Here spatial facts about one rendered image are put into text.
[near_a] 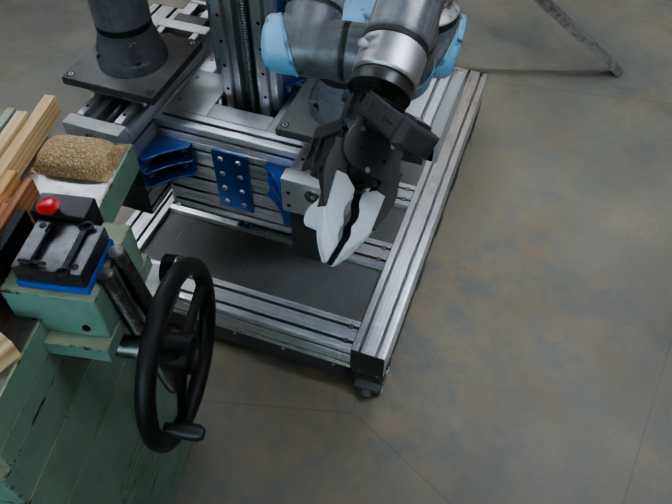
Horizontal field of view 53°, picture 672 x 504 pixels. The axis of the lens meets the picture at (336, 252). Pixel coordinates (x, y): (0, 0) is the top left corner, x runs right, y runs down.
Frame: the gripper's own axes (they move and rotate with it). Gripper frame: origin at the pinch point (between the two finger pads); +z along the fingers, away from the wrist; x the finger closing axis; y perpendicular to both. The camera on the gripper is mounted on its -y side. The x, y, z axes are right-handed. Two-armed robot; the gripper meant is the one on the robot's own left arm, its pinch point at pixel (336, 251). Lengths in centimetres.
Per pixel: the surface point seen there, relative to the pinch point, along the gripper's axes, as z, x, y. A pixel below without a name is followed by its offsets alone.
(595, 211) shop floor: -78, -141, 92
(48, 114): -18, 26, 68
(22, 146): -10, 28, 63
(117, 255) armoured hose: 4.0, 12.3, 36.2
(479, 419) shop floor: 4, -101, 79
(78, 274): 8.5, 16.5, 33.0
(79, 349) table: 17.5, 10.9, 42.2
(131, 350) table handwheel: 15.4, 3.7, 43.5
